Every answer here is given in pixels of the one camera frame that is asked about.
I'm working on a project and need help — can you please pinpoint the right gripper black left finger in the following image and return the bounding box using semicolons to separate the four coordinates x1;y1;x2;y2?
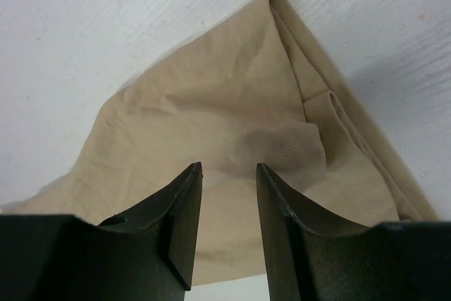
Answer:
1;163;202;300

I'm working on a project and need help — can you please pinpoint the beige t shirt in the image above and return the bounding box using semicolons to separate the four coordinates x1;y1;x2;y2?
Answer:
4;0;437;285

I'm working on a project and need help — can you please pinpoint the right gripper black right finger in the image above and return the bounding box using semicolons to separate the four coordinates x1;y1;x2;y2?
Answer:
256;164;450;300

